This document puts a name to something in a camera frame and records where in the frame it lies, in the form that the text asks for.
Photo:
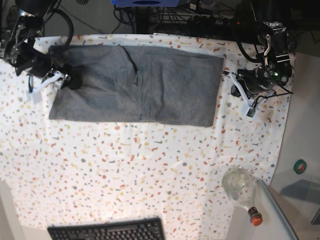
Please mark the black power strip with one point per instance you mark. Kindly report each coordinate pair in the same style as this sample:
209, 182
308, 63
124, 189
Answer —
211, 19

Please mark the blue box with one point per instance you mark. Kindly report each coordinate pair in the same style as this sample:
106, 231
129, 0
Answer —
148, 3

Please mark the terrazzo patterned white tablecloth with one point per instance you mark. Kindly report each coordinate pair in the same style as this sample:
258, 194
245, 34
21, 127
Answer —
72, 173

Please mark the black computer keyboard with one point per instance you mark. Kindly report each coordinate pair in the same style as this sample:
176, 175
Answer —
144, 229

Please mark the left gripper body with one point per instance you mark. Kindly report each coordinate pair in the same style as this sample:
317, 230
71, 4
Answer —
253, 82

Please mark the grey metal rail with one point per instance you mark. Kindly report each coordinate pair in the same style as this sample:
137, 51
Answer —
275, 225

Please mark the grey t-shirt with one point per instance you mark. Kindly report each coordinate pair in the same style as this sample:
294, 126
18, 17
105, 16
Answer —
140, 84

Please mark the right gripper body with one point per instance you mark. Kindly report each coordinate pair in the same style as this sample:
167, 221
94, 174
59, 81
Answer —
76, 80

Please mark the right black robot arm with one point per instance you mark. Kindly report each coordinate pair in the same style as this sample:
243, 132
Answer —
17, 47

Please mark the clear bottle with orange cap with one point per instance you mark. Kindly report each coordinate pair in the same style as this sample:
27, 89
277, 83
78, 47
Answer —
240, 188

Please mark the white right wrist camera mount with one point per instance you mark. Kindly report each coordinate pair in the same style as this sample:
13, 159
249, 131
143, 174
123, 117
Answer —
55, 78

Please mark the green tape roll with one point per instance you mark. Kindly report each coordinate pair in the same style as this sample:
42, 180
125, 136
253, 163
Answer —
300, 166

